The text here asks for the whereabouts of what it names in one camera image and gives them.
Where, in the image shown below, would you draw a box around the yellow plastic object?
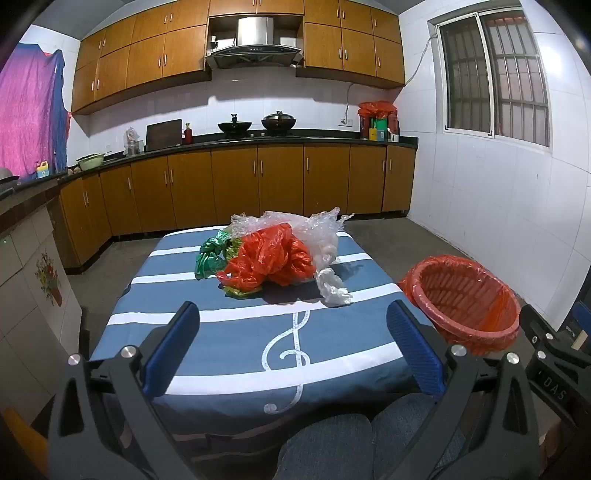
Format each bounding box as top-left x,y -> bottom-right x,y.
0,408 -> 49,480

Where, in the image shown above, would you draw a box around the olive plastic bag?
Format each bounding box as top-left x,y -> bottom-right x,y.
223,284 -> 264,300

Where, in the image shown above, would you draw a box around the blue white striped tablecloth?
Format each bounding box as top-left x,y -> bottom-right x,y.
88,228 -> 438,464

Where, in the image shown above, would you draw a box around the black wok with lid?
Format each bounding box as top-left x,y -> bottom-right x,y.
261,111 -> 297,133

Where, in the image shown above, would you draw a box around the red bag of goods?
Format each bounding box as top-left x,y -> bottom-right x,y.
358,100 -> 400,140

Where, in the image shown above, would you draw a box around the white plastic bag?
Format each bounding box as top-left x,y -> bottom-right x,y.
315,268 -> 352,308

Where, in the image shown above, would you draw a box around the green plastic bag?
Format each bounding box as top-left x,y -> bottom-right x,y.
195,230 -> 243,281

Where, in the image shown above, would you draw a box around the steel range hood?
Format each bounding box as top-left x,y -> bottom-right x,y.
205,16 -> 305,70

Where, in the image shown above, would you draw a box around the pink and blue cloth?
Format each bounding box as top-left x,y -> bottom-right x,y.
0,44 -> 71,182

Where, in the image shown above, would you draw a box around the green basin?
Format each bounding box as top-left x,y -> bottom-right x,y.
76,153 -> 106,172

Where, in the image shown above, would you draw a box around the red plastic bag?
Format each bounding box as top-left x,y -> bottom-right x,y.
216,223 -> 319,294

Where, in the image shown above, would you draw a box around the dark cutting board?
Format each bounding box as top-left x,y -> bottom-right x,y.
146,119 -> 184,151

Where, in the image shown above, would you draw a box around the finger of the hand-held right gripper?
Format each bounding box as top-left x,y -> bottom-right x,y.
519,304 -> 591,370

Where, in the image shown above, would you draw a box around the person's leg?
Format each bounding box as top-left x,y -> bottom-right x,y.
372,397 -> 467,480
272,413 -> 375,480

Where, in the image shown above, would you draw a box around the black wok with handle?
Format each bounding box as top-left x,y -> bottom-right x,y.
218,113 -> 253,136

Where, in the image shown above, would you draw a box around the white power cable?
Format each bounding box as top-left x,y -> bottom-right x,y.
345,33 -> 439,121

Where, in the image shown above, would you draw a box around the floral tiled counter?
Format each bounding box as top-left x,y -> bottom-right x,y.
0,185 -> 85,430

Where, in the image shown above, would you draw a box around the wooden lower cabinets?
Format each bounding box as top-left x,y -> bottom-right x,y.
58,141 -> 419,274

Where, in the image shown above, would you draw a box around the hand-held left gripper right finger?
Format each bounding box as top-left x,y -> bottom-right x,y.
385,299 -> 541,480

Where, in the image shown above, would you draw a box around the person's right leg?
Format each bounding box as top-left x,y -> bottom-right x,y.
372,397 -> 467,480

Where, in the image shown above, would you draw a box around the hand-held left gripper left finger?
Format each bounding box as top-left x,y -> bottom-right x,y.
46,301 -> 201,480

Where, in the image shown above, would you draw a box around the wooden upper cabinet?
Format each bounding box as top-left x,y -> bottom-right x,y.
71,0 -> 212,115
295,0 -> 407,90

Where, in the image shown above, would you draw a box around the red lined waste basket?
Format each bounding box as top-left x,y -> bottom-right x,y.
398,254 -> 522,356

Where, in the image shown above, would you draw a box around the barred window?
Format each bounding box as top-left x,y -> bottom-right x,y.
427,9 -> 552,148

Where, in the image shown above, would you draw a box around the clear jars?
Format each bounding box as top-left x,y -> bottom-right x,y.
122,127 -> 142,158

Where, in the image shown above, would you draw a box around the person's left leg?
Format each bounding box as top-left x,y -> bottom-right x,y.
272,413 -> 375,480

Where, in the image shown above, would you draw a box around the black kitchen countertop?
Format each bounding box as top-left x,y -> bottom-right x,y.
0,129 -> 419,200

